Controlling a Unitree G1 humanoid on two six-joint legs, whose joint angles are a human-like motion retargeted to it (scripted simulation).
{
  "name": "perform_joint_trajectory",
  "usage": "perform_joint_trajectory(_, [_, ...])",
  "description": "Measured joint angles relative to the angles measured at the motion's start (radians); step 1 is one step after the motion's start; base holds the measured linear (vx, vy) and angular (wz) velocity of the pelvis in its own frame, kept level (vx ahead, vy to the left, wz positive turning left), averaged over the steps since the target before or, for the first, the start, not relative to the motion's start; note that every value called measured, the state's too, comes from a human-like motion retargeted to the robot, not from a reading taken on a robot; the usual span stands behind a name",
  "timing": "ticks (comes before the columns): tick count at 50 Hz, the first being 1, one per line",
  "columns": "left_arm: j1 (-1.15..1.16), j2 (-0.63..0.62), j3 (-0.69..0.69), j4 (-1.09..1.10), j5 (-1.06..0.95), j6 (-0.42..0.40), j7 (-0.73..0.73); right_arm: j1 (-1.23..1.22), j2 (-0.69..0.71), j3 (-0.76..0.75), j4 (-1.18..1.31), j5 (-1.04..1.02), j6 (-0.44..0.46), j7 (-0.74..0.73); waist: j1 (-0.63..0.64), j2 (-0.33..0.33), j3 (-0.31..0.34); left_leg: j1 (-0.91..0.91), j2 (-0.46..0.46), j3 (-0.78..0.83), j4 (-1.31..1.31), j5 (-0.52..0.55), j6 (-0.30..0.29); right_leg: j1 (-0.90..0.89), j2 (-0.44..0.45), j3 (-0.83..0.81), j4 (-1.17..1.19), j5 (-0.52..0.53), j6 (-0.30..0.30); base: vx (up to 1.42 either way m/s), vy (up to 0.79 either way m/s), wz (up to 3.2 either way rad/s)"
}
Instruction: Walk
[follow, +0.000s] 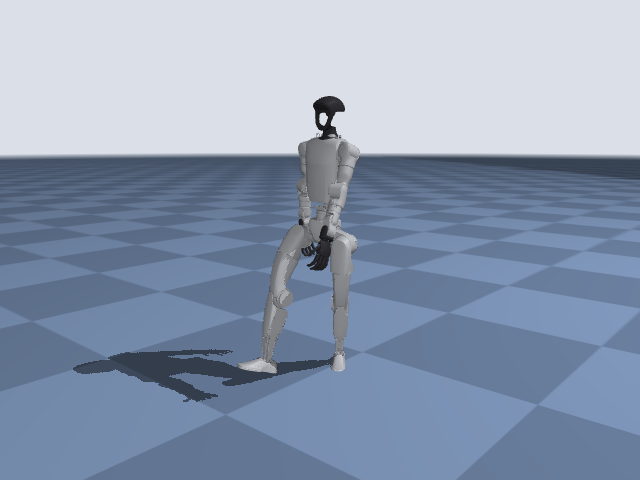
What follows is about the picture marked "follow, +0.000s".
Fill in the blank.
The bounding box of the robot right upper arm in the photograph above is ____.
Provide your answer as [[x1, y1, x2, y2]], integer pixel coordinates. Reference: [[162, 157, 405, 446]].
[[296, 141, 308, 194]]

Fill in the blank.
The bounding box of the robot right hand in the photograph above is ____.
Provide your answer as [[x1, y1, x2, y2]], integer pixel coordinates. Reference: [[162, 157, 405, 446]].
[[299, 219, 315, 256]]

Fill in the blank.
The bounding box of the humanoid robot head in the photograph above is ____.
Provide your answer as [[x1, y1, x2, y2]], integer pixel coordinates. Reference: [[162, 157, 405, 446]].
[[313, 96, 345, 140]]

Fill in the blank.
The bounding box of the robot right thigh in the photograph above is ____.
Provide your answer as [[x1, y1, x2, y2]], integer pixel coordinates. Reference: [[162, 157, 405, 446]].
[[270, 224, 312, 308]]

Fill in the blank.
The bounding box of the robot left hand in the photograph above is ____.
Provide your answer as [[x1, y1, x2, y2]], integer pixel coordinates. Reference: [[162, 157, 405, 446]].
[[307, 225, 334, 271]]

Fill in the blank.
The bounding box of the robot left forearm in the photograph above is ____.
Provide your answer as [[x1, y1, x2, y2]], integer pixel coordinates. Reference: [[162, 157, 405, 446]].
[[320, 185, 348, 238]]

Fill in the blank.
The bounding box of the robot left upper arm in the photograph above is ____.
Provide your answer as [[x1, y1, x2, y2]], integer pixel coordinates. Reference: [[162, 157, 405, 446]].
[[328, 142, 360, 199]]

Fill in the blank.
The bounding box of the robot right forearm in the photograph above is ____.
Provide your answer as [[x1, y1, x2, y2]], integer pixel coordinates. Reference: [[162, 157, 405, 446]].
[[297, 190, 312, 225]]

